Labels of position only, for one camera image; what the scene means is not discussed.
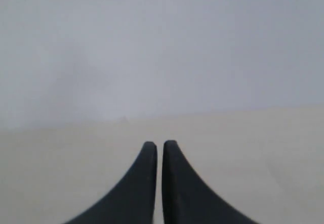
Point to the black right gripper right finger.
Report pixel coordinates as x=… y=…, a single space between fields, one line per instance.
x=185 y=196

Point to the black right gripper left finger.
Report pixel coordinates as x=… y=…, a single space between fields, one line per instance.
x=132 y=199

